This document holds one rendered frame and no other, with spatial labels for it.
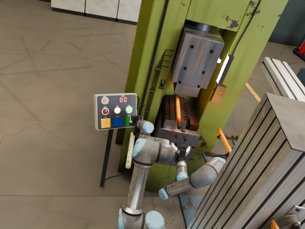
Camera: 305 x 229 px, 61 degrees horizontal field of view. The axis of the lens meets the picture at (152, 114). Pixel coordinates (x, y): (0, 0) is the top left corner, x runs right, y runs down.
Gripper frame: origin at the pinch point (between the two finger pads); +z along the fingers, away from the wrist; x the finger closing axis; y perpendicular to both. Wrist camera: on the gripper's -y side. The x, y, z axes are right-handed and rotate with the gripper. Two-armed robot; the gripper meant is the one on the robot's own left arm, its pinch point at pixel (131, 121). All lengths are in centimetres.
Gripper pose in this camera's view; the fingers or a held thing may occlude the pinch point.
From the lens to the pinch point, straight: 211.1
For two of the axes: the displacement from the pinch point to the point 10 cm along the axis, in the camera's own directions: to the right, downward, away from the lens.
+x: -9.0, 0.7, -4.3
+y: 0.0, -9.9, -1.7
